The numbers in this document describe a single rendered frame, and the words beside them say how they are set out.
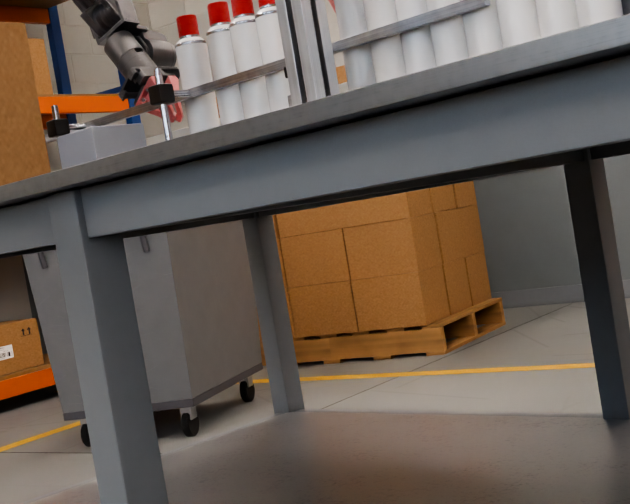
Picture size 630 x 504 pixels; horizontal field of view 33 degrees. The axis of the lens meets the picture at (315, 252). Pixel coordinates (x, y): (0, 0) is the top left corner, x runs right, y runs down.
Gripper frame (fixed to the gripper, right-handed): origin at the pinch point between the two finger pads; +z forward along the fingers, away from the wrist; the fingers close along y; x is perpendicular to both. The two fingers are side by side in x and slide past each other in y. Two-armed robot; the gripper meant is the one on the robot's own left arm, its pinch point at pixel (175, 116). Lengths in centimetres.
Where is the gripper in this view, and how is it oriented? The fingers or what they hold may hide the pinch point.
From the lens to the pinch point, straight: 180.4
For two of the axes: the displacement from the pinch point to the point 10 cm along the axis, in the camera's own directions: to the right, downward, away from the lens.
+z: 5.7, 7.1, -4.1
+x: -4.6, 6.9, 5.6
